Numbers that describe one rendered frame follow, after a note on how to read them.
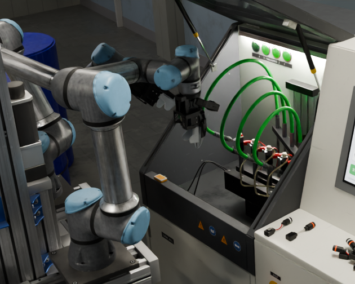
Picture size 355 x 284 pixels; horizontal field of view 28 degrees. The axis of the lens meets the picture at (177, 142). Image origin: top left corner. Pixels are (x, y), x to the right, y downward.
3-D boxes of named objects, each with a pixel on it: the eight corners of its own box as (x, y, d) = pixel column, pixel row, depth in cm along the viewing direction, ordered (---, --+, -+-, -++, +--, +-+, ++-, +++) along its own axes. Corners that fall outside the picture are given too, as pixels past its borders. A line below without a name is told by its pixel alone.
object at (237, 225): (147, 207, 297) (143, 173, 290) (156, 203, 299) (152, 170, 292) (247, 271, 251) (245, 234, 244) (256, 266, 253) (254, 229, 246)
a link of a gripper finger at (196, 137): (186, 151, 241) (184, 127, 237) (200, 146, 244) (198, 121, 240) (192, 155, 239) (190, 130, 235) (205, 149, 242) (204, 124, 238)
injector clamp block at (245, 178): (225, 203, 286) (223, 170, 280) (244, 195, 292) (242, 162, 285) (285, 237, 261) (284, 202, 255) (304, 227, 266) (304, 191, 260)
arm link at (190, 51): (168, 50, 226) (181, 42, 232) (171, 82, 230) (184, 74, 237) (190, 52, 222) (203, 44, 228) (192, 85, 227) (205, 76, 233)
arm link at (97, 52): (91, 50, 244) (106, 36, 239) (115, 68, 249) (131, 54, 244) (86, 64, 239) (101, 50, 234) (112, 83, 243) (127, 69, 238)
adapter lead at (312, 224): (289, 242, 232) (289, 236, 231) (285, 239, 234) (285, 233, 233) (316, 227, 238) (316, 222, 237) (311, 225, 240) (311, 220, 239)
